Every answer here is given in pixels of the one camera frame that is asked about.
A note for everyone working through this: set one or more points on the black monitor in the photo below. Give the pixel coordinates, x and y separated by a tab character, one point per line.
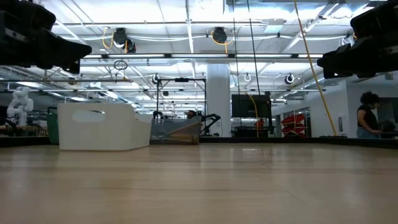
245	105

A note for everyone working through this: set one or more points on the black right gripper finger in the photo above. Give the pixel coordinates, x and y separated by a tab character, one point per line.
367	59

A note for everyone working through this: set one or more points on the white plastic bin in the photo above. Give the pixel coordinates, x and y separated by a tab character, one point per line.
102	130

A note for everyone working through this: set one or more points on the person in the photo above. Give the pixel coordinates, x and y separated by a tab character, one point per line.
367	118
191	114

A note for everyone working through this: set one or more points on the black station frame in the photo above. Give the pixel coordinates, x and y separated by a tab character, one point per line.
182	80

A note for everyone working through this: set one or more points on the teal plastic bin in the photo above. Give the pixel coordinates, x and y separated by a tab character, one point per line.
53	129

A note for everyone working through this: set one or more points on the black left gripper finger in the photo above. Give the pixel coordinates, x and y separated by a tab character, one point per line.
59	49

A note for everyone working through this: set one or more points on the white building column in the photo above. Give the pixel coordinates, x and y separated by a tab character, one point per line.
218	99

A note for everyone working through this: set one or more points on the red storage bin rack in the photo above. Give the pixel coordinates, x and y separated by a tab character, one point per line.
293	119

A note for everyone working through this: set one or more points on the black aluminium table frame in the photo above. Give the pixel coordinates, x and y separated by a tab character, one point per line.
280	140

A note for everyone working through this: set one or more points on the black background robot arm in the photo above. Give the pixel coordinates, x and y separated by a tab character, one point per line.
213	118

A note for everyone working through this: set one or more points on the grey transparent plastic bin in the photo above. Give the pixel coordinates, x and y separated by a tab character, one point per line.
174	127

